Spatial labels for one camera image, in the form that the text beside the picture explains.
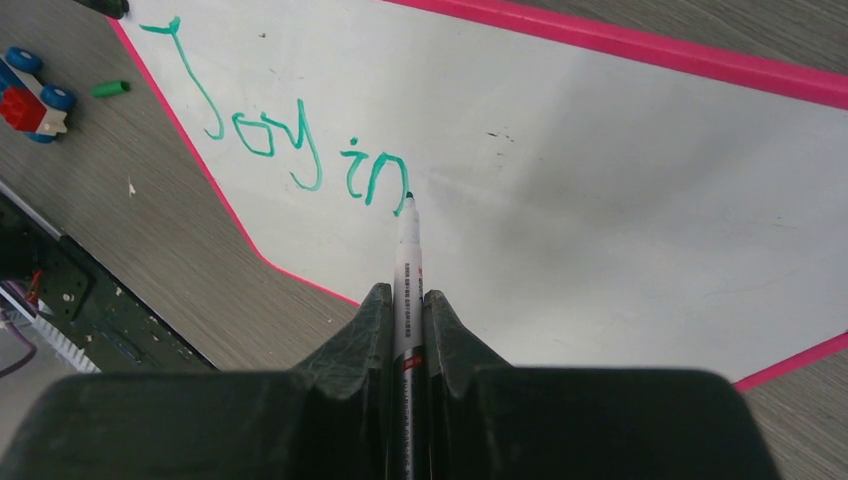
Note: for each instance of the pink framed whiteboard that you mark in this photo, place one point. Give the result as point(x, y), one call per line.
point(589, 194)

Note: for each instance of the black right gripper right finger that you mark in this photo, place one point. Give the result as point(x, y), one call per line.
point(494, 420)

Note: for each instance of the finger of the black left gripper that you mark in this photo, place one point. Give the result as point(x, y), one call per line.
point(115, 9)

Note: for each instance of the green whiteboard marker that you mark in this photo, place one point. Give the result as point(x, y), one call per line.
point(409, 444)

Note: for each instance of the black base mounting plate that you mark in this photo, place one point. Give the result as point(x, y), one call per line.
point(80, 309)

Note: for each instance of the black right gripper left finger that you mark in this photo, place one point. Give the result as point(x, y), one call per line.
point(321, 419)

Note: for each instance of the green marker cap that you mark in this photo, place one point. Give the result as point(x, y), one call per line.
point(110, 89)

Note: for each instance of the blue red toy car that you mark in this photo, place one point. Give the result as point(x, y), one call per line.
point(37, 110)

